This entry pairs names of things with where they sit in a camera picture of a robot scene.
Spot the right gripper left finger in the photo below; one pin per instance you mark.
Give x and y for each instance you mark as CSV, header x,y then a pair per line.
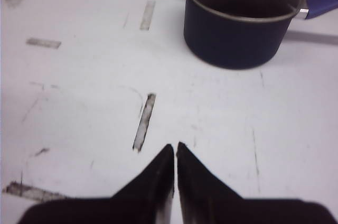
x,y
145,199

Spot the dark blue saucepan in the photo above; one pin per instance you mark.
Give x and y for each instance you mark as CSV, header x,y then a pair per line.
x,y
233,44

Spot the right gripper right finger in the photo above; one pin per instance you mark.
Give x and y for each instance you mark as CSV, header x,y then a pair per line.
x,y
206,199

